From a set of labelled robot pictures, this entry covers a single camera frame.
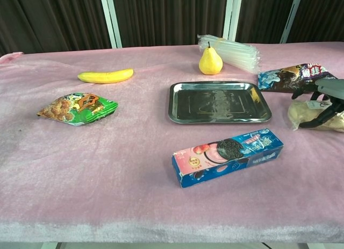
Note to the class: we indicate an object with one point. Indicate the dark brown curtain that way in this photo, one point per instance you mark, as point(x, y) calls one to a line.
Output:
point(172, 15)

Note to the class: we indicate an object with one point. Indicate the yellow pear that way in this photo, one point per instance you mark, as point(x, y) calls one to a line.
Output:
point(210, 63)

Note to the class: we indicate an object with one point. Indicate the yellow banana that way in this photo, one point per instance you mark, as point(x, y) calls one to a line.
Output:
point(106, 76)

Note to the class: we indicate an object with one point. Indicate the white screen frame post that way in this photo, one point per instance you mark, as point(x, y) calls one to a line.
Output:
point(229, 15)
point(291, 17)
point(110, 17)

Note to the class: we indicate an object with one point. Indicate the green snack bag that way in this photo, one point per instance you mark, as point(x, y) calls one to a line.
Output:
point(78, 108)

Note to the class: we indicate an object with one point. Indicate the clear plastic packet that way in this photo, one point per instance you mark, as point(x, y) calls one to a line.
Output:
point(236, 53)

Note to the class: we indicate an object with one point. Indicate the pale bread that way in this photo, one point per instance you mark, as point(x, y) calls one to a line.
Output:
point(298, 112)

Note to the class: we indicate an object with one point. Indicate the silver metal tray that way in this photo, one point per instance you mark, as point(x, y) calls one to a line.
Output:
point(219, 102)

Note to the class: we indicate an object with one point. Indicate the pink plush tablecloth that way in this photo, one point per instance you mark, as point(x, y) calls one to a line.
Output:
point(107, 165)

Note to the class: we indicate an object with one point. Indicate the dark blue snack bag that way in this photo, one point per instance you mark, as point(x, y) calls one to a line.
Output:
point(290, 78)

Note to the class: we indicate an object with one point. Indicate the blue pink cookie box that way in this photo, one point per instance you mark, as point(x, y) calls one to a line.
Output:
point(228, 157)

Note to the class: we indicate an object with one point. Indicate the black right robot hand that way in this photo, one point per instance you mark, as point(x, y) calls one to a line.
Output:
point(330, 109)

